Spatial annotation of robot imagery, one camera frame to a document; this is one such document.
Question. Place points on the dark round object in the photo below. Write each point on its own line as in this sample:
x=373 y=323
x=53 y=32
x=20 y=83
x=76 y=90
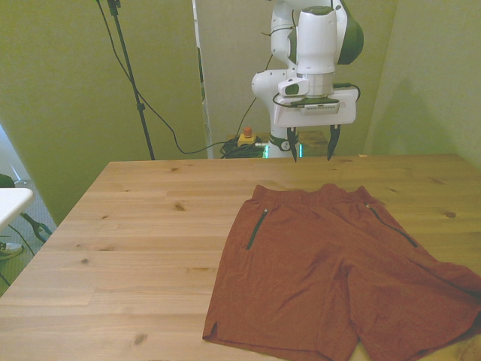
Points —
x=5 y=181

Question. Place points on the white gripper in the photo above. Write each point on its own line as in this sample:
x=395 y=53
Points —
x=345 y=109

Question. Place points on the white panel edge strip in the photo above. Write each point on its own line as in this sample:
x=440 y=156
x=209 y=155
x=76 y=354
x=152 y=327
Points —
x=207 y=128

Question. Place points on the yellow emergency stop button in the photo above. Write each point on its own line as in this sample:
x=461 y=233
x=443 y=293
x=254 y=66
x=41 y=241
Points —
x=247 y=140

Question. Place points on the black tripod stand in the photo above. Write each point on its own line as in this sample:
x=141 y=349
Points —
x=129 y=71

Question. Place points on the white side table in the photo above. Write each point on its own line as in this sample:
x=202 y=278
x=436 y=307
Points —
x=13 y=205

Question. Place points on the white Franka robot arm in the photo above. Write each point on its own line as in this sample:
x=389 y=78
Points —
x=315 y=37

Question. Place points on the rust red shorts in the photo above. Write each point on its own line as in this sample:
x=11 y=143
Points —
x=300 y=270

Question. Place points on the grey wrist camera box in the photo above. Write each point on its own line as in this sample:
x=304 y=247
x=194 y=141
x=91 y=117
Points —
x=319 y=108

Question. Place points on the grey sneaker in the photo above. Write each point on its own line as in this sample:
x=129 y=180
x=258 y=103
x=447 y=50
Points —
x=11 y=250

